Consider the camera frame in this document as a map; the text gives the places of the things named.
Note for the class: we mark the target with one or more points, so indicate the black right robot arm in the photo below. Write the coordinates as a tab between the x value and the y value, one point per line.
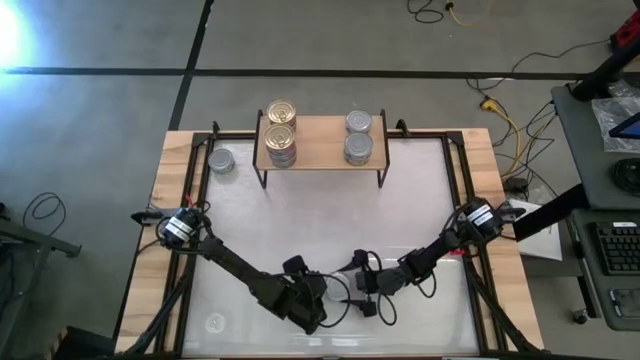
435	252

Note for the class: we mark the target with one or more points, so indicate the grey metal stand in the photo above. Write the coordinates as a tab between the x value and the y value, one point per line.
35	239

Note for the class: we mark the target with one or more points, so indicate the black box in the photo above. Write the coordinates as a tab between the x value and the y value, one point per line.
85	346

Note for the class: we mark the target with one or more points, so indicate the Wild Planet gold-lid can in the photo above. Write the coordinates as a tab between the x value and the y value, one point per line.
280	137
282	166
282	160
281	110

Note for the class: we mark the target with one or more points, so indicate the black metal table frame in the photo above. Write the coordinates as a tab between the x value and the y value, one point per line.
189	300

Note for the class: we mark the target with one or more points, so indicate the wooden shelf black metal frame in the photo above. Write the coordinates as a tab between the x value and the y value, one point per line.
325	145

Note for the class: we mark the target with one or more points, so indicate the black stand pole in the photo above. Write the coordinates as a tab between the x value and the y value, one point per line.
602	75

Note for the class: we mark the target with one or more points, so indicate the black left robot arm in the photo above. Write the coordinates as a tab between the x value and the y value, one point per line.
230	260

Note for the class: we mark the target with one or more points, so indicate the grey desk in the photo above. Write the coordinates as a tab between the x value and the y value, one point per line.
580	150

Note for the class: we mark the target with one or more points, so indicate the blue screen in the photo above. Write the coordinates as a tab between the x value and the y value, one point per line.
631	127

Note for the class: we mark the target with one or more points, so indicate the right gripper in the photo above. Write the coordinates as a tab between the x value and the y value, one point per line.
367	282

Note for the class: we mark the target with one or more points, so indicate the black power adapter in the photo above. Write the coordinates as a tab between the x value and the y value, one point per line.
515	184

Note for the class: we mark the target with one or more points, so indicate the grey keyboard tray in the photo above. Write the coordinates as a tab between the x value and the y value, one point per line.
600	300

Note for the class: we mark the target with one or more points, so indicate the red clip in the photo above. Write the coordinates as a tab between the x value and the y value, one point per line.
456	253

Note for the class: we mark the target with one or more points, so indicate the white paper sheet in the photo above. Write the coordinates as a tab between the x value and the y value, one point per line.
547	245

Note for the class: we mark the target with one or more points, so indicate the clear plastic bag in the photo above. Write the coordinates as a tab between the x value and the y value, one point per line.
607	115

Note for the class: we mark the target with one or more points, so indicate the black keyboard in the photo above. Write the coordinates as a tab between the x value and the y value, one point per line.
617	247

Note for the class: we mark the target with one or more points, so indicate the black desk support bar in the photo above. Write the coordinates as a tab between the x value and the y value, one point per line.
550	215

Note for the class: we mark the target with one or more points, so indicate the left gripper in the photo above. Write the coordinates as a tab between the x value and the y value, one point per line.
300	300

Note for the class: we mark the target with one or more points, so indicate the caster wheel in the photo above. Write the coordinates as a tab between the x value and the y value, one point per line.
580	316

